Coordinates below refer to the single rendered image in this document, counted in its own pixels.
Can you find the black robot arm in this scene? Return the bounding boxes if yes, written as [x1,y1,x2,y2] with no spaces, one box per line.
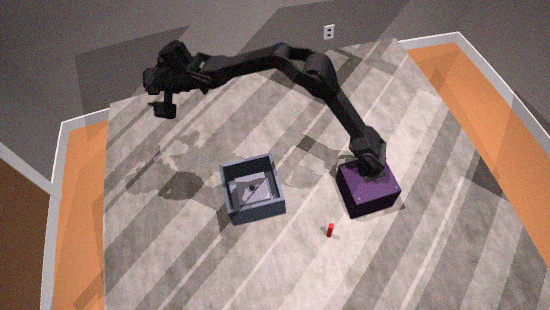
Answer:
[142,40,387,182]

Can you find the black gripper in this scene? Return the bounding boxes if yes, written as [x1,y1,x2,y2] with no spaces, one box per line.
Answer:
[147,55,184,119]

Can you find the dark red peg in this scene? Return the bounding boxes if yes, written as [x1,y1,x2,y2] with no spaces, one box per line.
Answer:
[327,223,334,238]

